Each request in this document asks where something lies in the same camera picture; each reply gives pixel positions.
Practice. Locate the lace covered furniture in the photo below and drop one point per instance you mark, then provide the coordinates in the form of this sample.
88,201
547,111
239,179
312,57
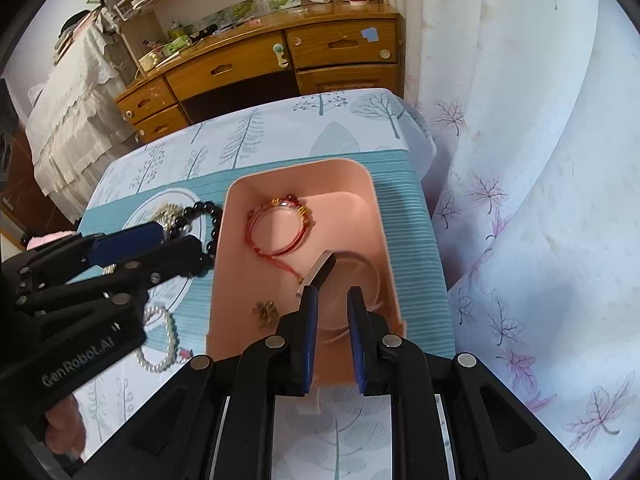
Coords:
75,105

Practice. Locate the blue sticker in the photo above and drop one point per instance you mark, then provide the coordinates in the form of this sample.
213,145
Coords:
370,35

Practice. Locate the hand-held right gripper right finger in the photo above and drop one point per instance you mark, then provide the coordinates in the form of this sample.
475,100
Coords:
357,340

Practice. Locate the person's left hand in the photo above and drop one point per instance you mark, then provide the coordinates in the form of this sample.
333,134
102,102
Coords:
65,425

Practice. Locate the wooden desk with hutch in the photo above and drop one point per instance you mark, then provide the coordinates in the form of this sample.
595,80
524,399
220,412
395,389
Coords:
250,60

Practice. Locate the small gold charm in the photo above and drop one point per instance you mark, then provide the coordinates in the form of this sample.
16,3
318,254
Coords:
266,312

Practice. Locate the cream coloured container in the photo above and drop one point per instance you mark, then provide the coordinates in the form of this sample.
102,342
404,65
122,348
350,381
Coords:
149,61

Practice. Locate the teal and white hook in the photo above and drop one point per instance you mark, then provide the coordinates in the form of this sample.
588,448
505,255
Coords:
280,55

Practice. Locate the brown wooden door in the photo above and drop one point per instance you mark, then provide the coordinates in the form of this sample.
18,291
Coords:
20,175

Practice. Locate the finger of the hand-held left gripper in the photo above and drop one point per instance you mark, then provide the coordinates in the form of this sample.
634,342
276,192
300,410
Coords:
175,260
130,242

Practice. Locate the pink blanket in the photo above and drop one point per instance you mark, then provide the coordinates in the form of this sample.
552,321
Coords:
50,238

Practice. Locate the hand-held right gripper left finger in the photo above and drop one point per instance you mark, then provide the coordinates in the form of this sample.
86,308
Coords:
310,340

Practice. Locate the teal striped placemat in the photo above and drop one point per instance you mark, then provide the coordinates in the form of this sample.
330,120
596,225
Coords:
420,240

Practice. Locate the white leaf print curtain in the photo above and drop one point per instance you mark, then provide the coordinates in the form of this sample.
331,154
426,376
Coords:
525,135

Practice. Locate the pink plastic tray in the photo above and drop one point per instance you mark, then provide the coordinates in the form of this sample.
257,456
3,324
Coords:
320,195

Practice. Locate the green packet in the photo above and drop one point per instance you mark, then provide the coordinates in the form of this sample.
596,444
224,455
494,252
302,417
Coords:
179,45

